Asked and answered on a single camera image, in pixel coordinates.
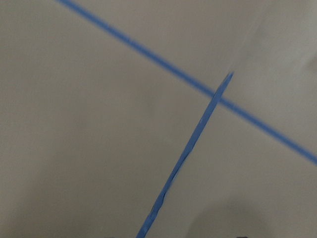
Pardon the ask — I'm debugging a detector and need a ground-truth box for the brown paper table cover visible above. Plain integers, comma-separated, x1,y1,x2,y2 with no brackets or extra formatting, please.
0,0,317,238

